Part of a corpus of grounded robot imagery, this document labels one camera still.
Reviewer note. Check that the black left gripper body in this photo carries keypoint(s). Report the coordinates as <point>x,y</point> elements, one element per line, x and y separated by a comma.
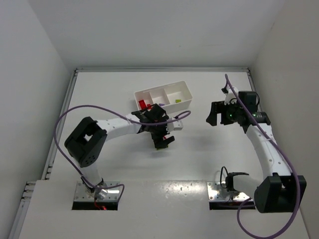
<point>157,134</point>

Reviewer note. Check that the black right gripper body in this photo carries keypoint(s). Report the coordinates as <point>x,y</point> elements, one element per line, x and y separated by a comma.
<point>223,113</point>

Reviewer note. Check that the red thin lego piece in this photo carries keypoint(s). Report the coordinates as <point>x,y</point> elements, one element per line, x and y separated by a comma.
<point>145,104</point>

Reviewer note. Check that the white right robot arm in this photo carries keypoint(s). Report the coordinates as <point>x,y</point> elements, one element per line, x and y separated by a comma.
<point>278,191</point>

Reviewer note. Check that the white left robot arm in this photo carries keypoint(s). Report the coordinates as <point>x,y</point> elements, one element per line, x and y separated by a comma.
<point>86,141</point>

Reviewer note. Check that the white three-compartment container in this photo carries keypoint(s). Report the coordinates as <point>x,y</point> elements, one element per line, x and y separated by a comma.
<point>167,94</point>

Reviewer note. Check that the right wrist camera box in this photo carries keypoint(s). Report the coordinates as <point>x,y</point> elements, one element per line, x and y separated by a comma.
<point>230,98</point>

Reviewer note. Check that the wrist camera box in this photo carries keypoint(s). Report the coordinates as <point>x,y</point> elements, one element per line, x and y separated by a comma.
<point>230,98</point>
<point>174,126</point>

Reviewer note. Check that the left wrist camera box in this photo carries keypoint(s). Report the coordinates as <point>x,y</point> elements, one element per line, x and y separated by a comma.
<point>174,126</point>

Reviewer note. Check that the aluminium frame rail right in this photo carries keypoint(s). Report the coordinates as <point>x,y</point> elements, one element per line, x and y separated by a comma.
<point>262,139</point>

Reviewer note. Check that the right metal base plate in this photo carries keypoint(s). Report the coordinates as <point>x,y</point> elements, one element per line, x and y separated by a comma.
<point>216,193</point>

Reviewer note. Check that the metal base plate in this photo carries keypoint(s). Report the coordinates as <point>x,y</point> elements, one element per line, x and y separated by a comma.
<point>83,194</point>
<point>216,193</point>

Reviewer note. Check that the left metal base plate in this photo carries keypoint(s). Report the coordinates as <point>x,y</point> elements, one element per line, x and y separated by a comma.
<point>83,194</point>

